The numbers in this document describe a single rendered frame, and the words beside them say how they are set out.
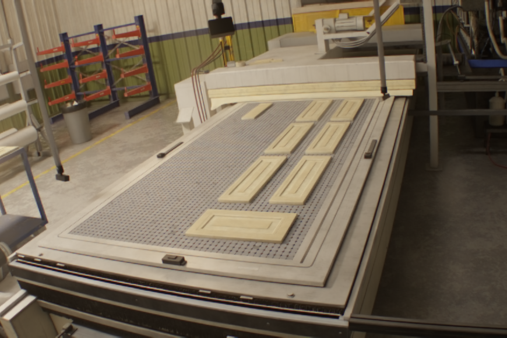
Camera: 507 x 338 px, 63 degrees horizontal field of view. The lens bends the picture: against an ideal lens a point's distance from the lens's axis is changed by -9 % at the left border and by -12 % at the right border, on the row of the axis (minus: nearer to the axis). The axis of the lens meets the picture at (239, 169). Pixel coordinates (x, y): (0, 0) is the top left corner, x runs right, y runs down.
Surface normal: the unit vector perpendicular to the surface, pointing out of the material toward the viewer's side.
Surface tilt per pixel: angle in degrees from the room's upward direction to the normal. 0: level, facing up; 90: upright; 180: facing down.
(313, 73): 90
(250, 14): 90
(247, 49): 90
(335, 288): 0
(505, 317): 0
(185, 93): 90
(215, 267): 0
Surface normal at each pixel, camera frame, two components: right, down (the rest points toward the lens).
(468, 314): -0.15, -0.92
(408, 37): -0.40, 0.39
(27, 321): 0.90, 0.01
